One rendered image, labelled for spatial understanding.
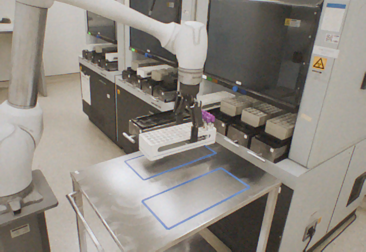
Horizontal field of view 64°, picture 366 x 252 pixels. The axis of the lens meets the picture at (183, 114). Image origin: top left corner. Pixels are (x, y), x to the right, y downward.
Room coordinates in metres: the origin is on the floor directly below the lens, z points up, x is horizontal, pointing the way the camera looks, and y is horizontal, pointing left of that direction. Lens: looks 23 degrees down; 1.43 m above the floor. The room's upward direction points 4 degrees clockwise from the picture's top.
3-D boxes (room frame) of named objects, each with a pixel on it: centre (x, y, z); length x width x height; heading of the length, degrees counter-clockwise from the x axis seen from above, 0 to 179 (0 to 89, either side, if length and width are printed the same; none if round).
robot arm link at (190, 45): (1.05, -0.01, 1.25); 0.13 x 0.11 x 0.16; 14
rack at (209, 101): (1.61, -0.16, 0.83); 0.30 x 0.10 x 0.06; 129
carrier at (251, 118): (1.36, -0.34, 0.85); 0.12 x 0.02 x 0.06; 39
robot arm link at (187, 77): (1.04, -0.02, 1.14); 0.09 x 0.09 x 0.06
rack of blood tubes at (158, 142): (1.02, 0.01, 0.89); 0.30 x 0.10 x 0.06; 124
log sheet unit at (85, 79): (2.89, 1.03, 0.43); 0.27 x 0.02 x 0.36; 39
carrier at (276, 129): (1.24, -0.44, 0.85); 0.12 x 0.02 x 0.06; 38
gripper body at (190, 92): (1.04, -0.02, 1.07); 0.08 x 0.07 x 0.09; 34
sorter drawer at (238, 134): (1.51, -0.52, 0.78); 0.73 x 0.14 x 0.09; 129
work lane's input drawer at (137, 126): (1.49, -0.02, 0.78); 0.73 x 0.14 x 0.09; 129
